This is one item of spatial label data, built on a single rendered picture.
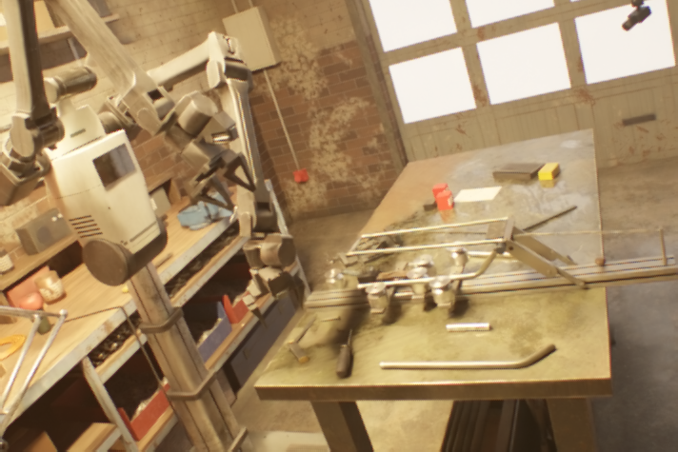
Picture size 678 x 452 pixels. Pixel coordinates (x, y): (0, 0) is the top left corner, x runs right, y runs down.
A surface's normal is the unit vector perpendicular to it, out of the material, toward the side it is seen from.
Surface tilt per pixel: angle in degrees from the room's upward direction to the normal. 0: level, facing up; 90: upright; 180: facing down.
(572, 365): 0
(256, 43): 90
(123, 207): 90
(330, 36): 90
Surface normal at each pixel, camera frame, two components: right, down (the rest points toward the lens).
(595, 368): -0.31, -0.90
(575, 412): -0.36, 0.42
